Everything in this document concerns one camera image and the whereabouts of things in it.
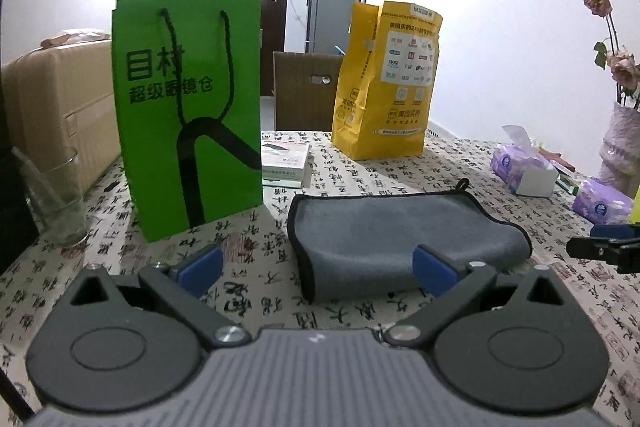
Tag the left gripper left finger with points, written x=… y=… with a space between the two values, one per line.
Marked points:
x=118 y=343

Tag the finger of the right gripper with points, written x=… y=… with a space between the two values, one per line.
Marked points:
x=616 y=245

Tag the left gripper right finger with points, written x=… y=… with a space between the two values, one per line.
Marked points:
x=511 y=343

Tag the yellow green gift bag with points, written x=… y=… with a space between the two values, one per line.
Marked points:
x=634 y=216

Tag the patterned flower vase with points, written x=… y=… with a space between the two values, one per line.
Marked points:
x=619 y=151

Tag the open purple tissue pack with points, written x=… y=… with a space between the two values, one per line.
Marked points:
x=520 y=165

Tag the calligraphy print tablecloth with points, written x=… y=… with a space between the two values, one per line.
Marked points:
x=260 y=284

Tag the clear drinking glass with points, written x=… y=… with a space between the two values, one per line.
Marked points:
x=56 y=195

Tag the dried pink flowers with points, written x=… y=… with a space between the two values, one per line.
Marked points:
x=610 y=54

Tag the grey microfibre towel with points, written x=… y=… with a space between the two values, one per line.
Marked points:
x=351 y=247

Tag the white flat product box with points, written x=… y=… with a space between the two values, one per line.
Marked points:
x=284 y=164

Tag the green paper shopping bag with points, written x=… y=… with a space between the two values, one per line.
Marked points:
x=187 y=98

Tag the yellow paper delivery bag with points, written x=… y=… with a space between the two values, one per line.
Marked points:
x=386 y=81

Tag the brown cardboard box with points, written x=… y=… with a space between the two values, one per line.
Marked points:
x=304 y=89

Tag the grey refrigerator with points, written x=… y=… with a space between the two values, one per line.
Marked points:
x=328 y=24

